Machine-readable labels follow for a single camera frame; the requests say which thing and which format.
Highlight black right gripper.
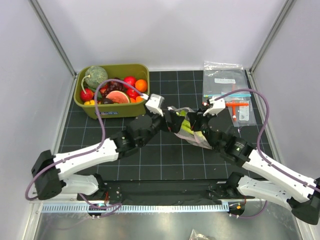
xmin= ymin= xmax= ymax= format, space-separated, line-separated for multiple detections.
xmin=187 ymin=107 xmax=219 ymax=151

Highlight green celery stalk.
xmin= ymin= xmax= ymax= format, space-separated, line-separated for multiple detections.
xmin=175 ymin=108 xmax=206 ymax=143

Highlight clear polka-dot pink zip bag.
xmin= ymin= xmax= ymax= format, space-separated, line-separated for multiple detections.
xmin=169 ymin=106 xmax=212 ymax=150

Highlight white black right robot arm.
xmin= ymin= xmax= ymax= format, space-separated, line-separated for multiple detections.
xmin=187 ymin=111 xmax=320 ymax=225

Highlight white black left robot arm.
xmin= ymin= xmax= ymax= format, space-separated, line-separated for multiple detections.
xmin=31 ymin=110 xmax=185 ymax=200

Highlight clear bag orange zipper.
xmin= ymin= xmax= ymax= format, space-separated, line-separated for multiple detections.
xmin=203 ymin=100 xmax=256 ymax=128

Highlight clear bag blue zipper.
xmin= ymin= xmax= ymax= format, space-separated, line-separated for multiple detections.
xmin=202 ymin=69 xmax=248 ymax=98

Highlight crumpled clear plastic bag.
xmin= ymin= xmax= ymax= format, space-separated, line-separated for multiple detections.
xmin=189 ymin=229 xmax=216 ymax=240

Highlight black grid cutting mat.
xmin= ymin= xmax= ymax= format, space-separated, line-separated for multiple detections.
xmin=58 ymin=70 xmax=258 ymax=181

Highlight orange toy fruit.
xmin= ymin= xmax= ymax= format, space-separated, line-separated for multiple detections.
xmin=135 ymin=79 xmax=148 ymax=93

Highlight red toy apple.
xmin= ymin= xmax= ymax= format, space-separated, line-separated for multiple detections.
xmin=123 ymin=76 xmax=137 ymax=89

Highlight olive green plastic bin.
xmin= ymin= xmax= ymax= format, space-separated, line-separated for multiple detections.
xmin=73 ymin=63 xmax=150 ymax=119

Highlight toy watermelon slice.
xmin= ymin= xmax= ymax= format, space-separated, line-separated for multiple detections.
xmin=106 ymin=90 xmax=131 ymax=104

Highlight purple toy grapes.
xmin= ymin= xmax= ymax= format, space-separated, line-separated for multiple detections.
xmin=99 ymin=80 xmax=125 ymax=97

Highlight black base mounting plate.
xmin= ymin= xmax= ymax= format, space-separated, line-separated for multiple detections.
xmin=84 ymin=179 xmax=245 ymax=206

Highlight red toy strawberry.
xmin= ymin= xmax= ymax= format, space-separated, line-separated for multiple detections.
xmin=80 ymin=88 xmax=95 ymax=102

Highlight green toy melon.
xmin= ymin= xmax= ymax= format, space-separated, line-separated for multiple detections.
xmin=85 ymin=65 xmax=108 ymax=88

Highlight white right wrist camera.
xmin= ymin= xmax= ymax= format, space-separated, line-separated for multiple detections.
xmin=202 ymin=96 xmax=226 ymax=117

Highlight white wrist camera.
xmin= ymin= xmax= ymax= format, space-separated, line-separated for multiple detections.
xmin=202 ymin=96 xmax=226 ymax=117
xmin=145 ymin=94 xmax=165 ymax=117

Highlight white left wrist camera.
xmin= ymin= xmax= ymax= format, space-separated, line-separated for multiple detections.
xmin=145 ymin=94 xmax=165 ymax=117

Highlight aluminium slotted rail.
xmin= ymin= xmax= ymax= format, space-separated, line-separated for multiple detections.
xmin=41 ymin=202 xmax=229 ymax=214

